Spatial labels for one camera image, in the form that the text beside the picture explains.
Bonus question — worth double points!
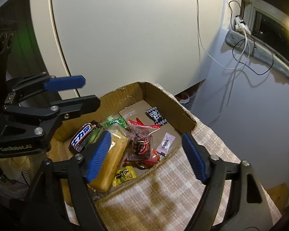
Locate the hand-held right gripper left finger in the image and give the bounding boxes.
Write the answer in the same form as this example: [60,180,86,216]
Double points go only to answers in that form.
[22,130,112,231]

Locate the red lidded container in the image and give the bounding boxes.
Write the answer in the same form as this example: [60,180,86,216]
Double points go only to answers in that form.
[177,92,191,104]

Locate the green snack packet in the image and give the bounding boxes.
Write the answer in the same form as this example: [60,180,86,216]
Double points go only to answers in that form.
[101,115,128,128]

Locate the clear bread packet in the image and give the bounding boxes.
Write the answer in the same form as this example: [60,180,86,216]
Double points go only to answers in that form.
[88,124,131,192]

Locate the grey windowsill cloth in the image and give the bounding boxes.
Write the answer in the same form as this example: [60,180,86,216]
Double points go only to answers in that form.
[225,29,289,87]

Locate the yellow candy packet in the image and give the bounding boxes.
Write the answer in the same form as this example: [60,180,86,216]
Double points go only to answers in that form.
[112,166,137,187]

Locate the white cable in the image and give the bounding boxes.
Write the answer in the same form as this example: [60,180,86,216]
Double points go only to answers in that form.
[194,0,252,70]

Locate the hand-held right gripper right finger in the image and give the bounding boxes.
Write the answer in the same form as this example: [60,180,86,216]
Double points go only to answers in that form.
[182,132,274,231]

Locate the blue label chocolate bar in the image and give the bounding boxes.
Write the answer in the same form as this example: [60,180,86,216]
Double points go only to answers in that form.
[69,120,104,154]

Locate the pink candy packet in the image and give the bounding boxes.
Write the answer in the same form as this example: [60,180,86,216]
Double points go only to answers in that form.
[156,132,176,156]

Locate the white power strip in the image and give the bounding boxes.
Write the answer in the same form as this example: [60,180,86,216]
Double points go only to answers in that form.
[234,16,252,35]

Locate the white cabinet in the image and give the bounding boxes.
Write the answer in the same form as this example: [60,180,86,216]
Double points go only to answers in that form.
[5,0,225,99]

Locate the cardboard box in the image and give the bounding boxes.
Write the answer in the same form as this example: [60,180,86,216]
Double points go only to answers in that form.
[46,81,197,201]

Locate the black patterned candy packet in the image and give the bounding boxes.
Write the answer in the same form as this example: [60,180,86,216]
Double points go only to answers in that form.
[144,106,168,126]

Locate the window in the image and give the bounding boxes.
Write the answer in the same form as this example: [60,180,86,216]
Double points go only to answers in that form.
[241,0,289,44]

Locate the black cable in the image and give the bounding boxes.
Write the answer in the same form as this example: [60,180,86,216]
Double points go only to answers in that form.
[228,0,276,75]

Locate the plaid tablecloth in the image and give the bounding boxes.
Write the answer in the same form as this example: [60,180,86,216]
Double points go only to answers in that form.
[64,83,283,231]

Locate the clear red-edged bag dark snacks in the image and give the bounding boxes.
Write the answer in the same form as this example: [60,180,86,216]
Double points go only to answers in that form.
[126,118,160,160]

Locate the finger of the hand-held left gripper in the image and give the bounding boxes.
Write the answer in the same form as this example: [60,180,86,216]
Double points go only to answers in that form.
[0,96,101,150]
[6,72,86,99]

